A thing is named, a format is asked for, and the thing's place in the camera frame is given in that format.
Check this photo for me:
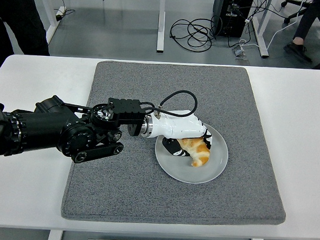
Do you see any pale grey round plate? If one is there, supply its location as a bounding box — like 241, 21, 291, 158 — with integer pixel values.
152, 108, 232, 186

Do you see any black computer tower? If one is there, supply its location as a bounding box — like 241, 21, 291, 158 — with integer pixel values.
212, 0, 255, 39

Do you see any white desk leg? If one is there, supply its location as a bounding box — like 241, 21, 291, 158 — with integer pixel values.
249, 0, 273, 58
156, 0, 167, 54
33, 0, 62, 46

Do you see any coiled black cable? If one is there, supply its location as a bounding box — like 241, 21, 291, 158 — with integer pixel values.
169, 16, 219, 53

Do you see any grey floor socket box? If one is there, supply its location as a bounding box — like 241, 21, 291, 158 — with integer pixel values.
231, 46, 250, 60

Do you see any white cable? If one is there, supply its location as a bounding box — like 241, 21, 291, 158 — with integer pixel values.
239, 0, 306, 53

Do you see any standing person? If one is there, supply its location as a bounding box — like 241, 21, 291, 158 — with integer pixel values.
0, 0, 54, 78

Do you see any golden croissant bread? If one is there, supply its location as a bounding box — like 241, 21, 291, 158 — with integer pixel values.
176, 136, 212, 169

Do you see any seated person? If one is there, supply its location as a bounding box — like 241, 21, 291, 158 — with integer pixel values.
282, 0, 320, 64

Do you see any grey fabric mat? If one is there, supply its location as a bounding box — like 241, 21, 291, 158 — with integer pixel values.
60, 56, 295, 233

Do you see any black office chair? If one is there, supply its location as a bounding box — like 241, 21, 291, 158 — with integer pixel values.
279, 0, 320, 37

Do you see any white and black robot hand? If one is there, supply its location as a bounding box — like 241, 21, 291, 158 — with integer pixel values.
149, 111, 215, 159

